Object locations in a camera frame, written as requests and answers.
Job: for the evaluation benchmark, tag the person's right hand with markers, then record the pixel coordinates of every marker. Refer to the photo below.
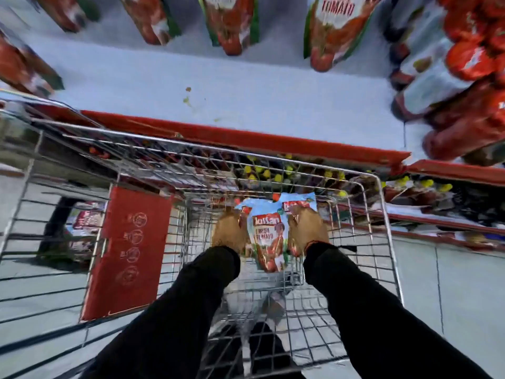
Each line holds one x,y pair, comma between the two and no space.
309,228

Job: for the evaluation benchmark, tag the person's left hand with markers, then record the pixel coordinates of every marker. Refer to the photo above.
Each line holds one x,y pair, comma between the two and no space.
229,234

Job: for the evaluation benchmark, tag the person's right fingers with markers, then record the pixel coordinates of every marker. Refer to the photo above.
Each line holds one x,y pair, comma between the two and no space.
296,215

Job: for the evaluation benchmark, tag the person's left fingers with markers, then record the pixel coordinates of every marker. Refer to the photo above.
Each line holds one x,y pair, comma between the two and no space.
238,217

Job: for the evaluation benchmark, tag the red tomato ketchup pouch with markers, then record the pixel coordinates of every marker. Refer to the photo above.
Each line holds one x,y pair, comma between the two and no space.
302,200
243,209
268,242

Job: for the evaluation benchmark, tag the person's right forearm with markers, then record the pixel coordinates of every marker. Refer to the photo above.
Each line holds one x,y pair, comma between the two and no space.
374,311

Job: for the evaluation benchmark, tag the person's left forearm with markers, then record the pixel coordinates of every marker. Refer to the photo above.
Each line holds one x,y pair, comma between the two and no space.
173,315

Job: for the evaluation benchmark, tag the row of yellow-capped bottles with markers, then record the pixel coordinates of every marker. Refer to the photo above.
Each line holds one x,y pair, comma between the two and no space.
276,175

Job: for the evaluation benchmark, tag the red cart seat flap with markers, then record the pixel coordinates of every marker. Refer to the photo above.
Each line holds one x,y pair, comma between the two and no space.
128,252

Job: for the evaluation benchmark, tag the white shelf with red edge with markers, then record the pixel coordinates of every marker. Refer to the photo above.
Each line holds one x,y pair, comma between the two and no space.
244,94

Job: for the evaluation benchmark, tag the person's black right shoe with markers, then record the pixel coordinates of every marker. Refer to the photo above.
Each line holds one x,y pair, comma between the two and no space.
272,351

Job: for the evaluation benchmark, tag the person's black shoe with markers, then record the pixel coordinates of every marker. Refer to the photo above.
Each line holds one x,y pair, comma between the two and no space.
272,351
225,355

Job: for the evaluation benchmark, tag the person's black left shoe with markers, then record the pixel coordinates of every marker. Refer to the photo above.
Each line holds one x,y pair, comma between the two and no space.
225,355

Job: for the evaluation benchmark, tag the red-railed lower shelf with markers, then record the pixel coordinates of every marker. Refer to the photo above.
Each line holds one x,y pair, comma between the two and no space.
446,217

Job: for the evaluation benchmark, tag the red white packets behind cart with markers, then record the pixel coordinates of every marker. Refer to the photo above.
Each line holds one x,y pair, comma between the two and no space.
85,228

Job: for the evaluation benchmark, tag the red green-edged sauce pouch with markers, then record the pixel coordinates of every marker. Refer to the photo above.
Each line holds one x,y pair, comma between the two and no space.
65,9
23,67
231,23
152,17
337,31

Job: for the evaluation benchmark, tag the pile of red tomato packs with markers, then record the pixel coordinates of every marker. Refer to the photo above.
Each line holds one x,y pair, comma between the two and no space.
457,78

